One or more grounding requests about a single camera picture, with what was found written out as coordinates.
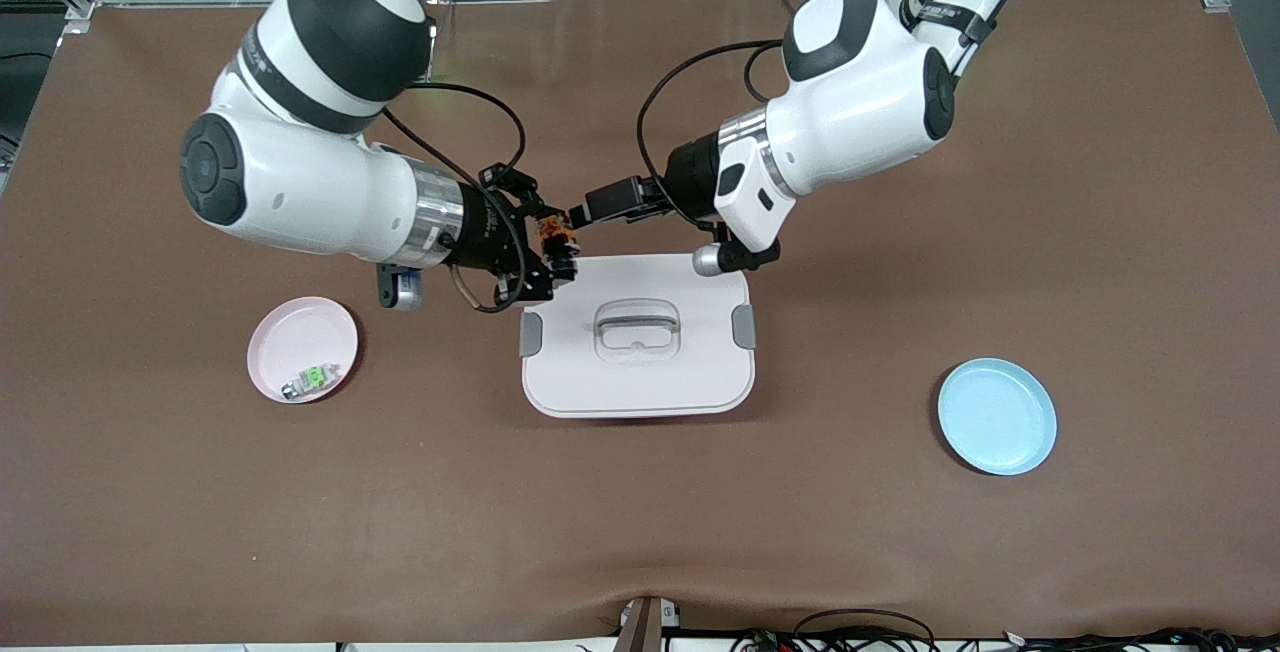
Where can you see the pink round plate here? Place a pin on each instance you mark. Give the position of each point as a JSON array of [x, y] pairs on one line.
[[290, 337]]

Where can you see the brown table mat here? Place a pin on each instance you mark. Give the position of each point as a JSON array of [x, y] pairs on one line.
[[640, 512]]

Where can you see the pink box with white lid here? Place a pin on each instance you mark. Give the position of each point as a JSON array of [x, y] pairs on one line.
[[637, 372]]

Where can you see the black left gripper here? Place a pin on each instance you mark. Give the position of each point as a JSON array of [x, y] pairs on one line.
[[688, 176]]

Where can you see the green and white switch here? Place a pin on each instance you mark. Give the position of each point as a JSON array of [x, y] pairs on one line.
[[312, 379]]

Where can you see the orange push-button switch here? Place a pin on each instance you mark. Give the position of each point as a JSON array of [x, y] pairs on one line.
[[555, 230]]

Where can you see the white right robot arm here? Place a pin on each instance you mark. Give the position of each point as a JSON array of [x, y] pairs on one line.
[[300, 182]]

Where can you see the light blue round plate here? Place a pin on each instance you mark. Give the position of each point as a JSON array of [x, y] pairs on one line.
[[997, 417]]

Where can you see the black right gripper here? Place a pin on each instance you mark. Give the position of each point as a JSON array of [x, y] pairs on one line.
[[490, 231]]

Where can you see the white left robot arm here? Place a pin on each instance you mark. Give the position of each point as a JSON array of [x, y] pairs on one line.
[[860, 102]]

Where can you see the grey stand post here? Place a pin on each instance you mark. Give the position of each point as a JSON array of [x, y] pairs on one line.
[[640, 627]]

